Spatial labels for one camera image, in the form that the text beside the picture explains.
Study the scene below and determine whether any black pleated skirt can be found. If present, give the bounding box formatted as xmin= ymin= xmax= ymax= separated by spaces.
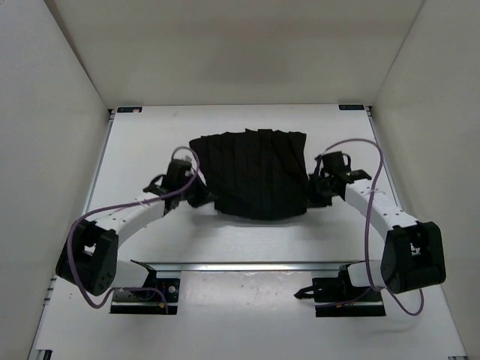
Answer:
xmin=189 ymin=129 xmax=308 ymax=221

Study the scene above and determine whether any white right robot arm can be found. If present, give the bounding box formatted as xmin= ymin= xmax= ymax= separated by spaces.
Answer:
xmin=309 ymin=170 xmax=446 ymax=301

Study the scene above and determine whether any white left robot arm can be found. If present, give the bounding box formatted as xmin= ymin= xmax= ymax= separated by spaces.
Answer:
xmin=55 ymin=159 xmax=215 ymax=296

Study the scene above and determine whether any left corner label sticker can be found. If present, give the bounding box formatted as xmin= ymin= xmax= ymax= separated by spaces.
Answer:
xmin=116 ymin=106 xmax=143 ymax=113

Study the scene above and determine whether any corner label sticker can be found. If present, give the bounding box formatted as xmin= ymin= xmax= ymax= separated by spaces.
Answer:
xmin=338 ymin=104 xmax=365 ymax=111
xmin=116 ymin=106 xmax=143 ymax=113

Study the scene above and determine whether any right corner label sticker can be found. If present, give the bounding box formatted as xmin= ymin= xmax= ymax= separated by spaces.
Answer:
xmin=338 ymin=104 xmax=365 ymax=111

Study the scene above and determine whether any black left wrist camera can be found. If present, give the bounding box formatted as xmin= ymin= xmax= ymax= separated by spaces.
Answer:
xmin=142 ymin=174 xmax=169 ymax=197

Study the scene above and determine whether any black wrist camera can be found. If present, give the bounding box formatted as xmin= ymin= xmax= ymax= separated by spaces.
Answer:
xmin=142 ymin=174 xmax=169 ymax=197
xmin=314 ymin=151 xmax=372 ymax=183

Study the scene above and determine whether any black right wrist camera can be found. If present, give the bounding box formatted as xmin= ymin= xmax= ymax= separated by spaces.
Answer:
xmin=314 ymin=151 xmax=372 ymax=183

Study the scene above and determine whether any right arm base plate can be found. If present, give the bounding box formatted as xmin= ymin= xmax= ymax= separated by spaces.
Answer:
xmin=294 ymin=275 xmax=386 ymax=318

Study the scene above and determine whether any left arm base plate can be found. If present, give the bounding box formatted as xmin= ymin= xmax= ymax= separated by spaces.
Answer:
xmin=109 ymin=260 xmax=181 ymax=315

